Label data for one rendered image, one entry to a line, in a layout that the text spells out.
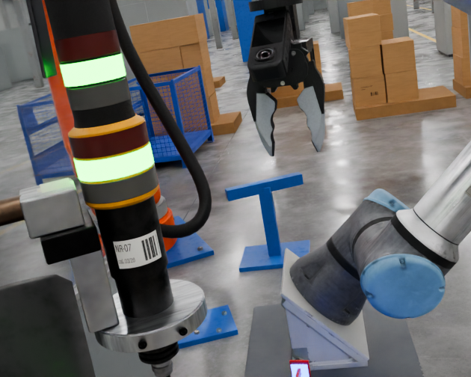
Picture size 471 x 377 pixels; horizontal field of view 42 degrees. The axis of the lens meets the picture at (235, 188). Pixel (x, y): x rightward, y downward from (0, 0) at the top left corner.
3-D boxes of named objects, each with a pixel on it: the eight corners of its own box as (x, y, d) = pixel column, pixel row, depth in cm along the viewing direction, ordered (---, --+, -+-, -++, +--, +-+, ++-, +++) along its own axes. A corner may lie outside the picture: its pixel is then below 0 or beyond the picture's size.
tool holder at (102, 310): (68, 380, 33) (19, 212, 30) (58, 325, 39) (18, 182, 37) (223, 328, 36) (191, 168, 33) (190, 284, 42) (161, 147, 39)
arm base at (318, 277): (296, 255, 122) (328, 219, 118) (354, 304, 121) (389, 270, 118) (282, 281, 107) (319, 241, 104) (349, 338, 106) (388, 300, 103)
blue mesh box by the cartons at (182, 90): (117, 176, 698) (97, 90, 670) (151, 148, 814) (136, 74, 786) (190, 167, 678) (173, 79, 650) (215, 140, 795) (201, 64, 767)
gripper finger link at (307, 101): (341, 135, 88) (317, 76, 86) (337, 146, 82) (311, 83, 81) (321, 143, 89) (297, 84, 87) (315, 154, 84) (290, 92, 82)
